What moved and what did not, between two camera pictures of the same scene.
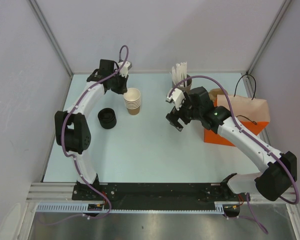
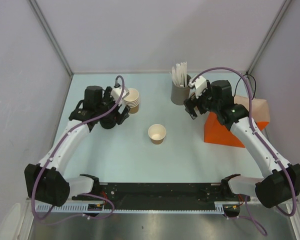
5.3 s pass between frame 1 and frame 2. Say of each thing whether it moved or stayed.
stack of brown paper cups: stayed
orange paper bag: stayed
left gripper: moved
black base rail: stayed
